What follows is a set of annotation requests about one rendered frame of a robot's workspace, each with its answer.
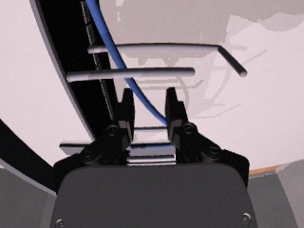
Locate dark grey rack with patch panel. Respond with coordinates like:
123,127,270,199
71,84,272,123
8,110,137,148
0,0,248,197

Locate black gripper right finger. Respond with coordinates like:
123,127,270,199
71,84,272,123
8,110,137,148
164,87,250,188

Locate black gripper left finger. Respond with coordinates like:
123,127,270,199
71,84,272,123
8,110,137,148
52,88,135,195

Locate blue cable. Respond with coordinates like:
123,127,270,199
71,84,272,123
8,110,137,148
86,0,173,148

